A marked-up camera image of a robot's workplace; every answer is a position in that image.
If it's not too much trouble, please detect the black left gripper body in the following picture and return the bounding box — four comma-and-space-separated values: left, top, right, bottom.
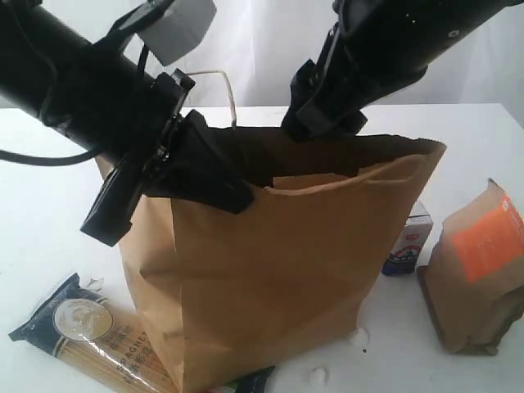
42, 69, 195, 246

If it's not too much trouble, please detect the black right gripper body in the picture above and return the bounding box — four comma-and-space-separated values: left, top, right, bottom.
282, 1, 428, 141

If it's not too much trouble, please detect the brown paper shopping bag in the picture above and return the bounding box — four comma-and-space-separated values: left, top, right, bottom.
119, 127, 446, 392

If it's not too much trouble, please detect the small white milk carton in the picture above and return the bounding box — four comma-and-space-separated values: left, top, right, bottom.
382, 201, 433, 276

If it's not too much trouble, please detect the brown pouch with orange label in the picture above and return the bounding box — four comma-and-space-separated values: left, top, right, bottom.
417, 179, 523, 355

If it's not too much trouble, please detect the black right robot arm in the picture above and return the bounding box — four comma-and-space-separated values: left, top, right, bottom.
282, 0, 517, 141

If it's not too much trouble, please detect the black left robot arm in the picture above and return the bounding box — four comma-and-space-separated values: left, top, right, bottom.
1, 1, 254, 246

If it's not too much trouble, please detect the white backdrop curtain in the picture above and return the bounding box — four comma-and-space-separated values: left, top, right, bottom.
0, 0, 524, 111

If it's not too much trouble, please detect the spaghetti packet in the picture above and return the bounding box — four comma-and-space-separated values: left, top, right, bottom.
9, 273, 178, 392

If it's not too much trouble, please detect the white crumpled ball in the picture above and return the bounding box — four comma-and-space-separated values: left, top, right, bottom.
309, 367, 329, 386
348, 327, 369, 349

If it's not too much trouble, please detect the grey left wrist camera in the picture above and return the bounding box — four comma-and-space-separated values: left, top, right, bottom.
138, 0, 217, 66

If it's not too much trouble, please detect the black left camera cable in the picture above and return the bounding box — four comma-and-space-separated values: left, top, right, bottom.
0, 40, 151, 168

